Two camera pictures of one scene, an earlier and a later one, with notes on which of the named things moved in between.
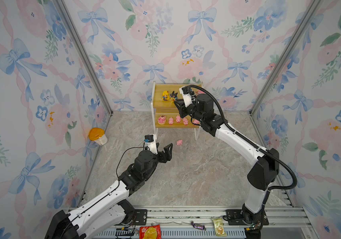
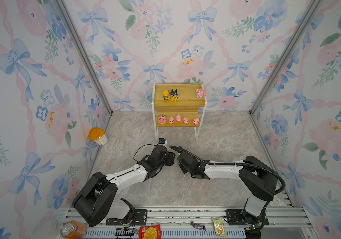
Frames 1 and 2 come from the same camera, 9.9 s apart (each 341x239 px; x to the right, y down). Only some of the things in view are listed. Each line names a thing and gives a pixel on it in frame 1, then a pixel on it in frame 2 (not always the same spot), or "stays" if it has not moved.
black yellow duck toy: (173, 96) stays
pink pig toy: (171, 121) stays
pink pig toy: (178, 119) stays
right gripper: (182, 108) -> (181, 168)
